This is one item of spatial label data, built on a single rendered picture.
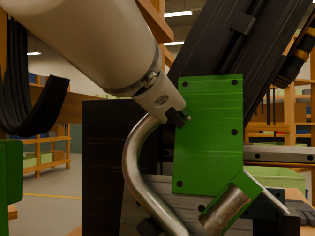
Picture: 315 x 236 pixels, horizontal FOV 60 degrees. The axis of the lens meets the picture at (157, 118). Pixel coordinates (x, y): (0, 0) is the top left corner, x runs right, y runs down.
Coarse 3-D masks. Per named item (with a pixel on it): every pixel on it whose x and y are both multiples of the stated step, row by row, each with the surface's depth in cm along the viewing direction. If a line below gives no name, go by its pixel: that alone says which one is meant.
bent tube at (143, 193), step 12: (144, 120) 46; (156, 120) 46; (132, 132) 47; (144, 132) 46; (132, 144) 46; (132, 156) 46; (132, 168) 45; (132, 180) 44; (144, 180) 45; (132, 192) 44; (144, 192) 43; (144, 204) 43; (156, 204) 42; (156, 216) 42; (168, 216) 41; (168, 228) 40; (180, 228) 40
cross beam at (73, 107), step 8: (32, 88) 63; (40, 88) 66; (32, 96) 63; (72, 96) 78; (80, 96) 82; (88, 96) 86; (96, 96) 91; (32, 104) 63; (64, 104) 74; (72, 104) 78; (80, 104) 82; (64, 112) 74; (72, 112) 78; (80, 112) 82; (56, 120) 71; (64, 120) 74; (72, 120) 78; (80, 120) 82
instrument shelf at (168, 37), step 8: (136, 0) 70; (144, 0) 75; (144, 8) 75; (152, 8) 81; (144, 16) 80; (152, 16) 81; (160, 16) 89; (152, 24) 87; (160, 24) 89; (152, 32) 94; (160, 32) 94; (168, 32) 99; (160, 40) 104; (168, 40) 104
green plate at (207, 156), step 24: (192, 96) 49; (216, 96) 48; (240, 96) 46; (192, 120) 48; (216, 120) 46; (240, 120) 45; (192, 144) 46; (216, 144) 45; (240, 144) 44; (192, 168) 45; (216, 168) 44; (240, 168) 43; (192, 192) 44; (216, 192) 43
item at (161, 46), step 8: (152, 0) 131; (160, 0) 131; (0, 8) 44; (160, 8) 131; (0, 16) 44; (0, 24) 44; (0, 32) 44; (0, 40) 44; (0, 48) 44; (160, 48) 131; (0, 56) 44; (0, 64) 44; (0, 128) 44; (0, 136) 44
